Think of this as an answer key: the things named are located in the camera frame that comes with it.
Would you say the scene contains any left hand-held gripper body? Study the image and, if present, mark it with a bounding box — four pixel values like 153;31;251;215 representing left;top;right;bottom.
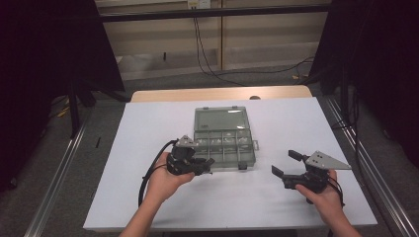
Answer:
166;134;206;177

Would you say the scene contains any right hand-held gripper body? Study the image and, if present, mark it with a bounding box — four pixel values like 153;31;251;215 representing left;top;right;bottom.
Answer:
282;150;353;196

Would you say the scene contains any translucent grey-green compartment box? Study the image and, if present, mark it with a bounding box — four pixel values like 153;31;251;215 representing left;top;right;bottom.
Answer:
193;105;261;172

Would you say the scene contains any person's left hand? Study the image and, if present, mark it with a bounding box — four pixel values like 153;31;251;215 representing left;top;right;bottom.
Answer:
144;151;196;206

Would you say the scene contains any person's right hand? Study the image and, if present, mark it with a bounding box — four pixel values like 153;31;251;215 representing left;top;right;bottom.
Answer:
294;169;346;226

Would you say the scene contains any heap of small silver parts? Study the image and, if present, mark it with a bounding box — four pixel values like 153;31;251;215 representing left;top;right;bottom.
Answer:
197;135;253;150

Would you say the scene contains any white table cover sheet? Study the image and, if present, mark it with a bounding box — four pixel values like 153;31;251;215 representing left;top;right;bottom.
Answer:
82;96;378;232

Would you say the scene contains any black curtain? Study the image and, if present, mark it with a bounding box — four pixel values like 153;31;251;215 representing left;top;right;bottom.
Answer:
308;0;419;170
0;0;126;193

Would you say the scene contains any black metal stand pole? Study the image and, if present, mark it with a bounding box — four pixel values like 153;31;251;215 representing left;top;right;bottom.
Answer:
66;78;82;139

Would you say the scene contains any black horizontal metal bar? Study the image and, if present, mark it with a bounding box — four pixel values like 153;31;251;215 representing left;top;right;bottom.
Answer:
98;3;332;24

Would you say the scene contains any left hand-held gripper black cable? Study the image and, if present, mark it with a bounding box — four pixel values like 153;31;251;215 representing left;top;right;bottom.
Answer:
137;139;179;207

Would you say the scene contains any hand-held gripper black cable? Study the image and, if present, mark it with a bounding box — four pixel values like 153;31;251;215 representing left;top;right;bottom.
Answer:
137;139;179;207
327;178;346;207

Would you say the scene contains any right hand-held gripper black cable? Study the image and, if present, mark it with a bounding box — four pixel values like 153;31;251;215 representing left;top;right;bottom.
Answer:
327;178;346;207

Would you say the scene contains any grey metal floor rail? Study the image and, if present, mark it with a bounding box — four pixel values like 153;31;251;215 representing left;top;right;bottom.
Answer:
323;95;419;237
24;111;92;237

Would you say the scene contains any black wall cable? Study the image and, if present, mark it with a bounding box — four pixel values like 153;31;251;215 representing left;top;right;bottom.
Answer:
195;17;316;77
192;17;247;88

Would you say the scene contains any white wall power socket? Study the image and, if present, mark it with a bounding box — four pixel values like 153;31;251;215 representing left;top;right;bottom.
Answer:
187;0;211;10

